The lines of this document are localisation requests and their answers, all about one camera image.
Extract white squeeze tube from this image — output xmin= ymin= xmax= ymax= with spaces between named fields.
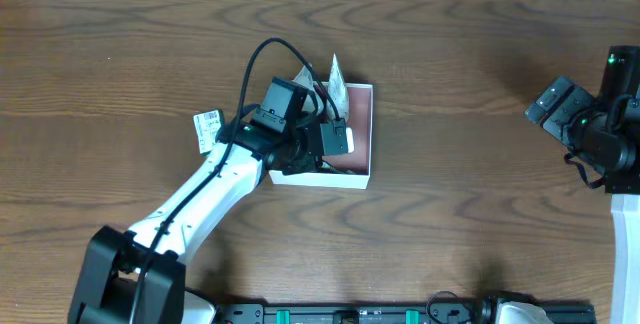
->
xmin=327 ymin=55 xmax=350 ymax=121

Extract clear pump bottle dark liquid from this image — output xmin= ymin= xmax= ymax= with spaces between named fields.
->
xmin=293 ymin=66 xmax=316 ymax=113

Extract white green sachet packet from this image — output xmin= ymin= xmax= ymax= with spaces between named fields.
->
xmin=193 ymin=110 xmax=225 ymax=156

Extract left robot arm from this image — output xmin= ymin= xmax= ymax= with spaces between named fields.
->
xmin=68 ymin=121 xmax=317 ymax=323

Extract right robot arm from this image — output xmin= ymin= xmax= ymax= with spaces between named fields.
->
xmin=572 ymin=45 xmax=639 ymax=324

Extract white box with pink interior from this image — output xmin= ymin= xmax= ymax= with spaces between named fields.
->
xmin=269 ymin=83 xmax=374 ymax=190

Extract left black cable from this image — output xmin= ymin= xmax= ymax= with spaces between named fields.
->
xmin=127 ymin=37 xmax=346 ymax=324

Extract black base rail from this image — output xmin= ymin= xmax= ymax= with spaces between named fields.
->
xmin=179 ymin=289 xmax=599 ymax=324

